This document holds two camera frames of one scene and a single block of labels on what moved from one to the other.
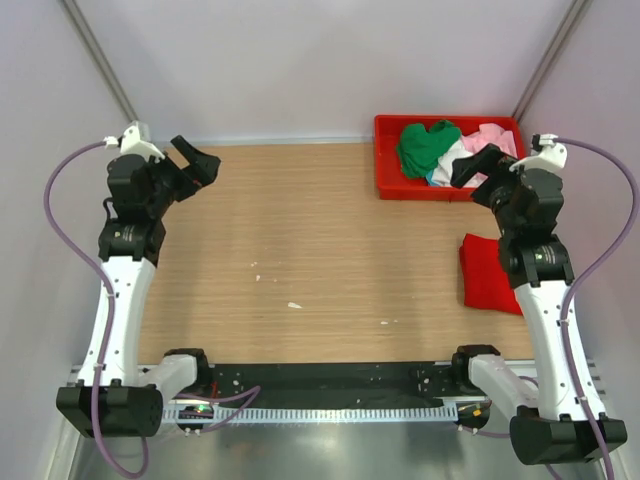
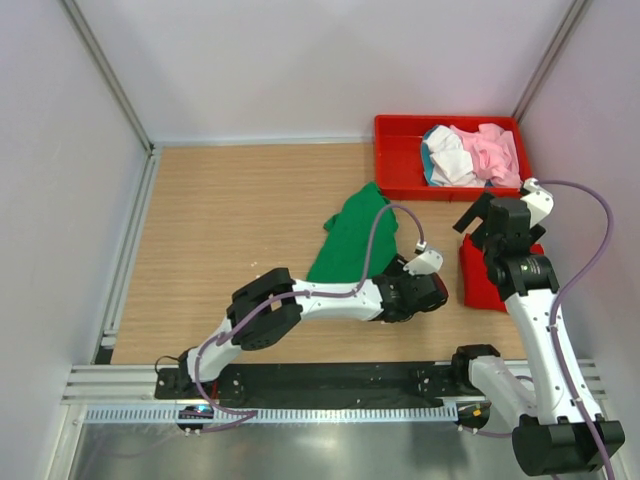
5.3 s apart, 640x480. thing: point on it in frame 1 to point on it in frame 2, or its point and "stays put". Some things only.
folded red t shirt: x=486 y=284 stays put
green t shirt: x=419 y=149 to x=342 y=255
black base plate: x=334 y=381 stays put
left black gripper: x=200 y=171 to x=395 y=271
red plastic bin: x=393 y=182 stays put
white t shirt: x=441 y=176 stays put
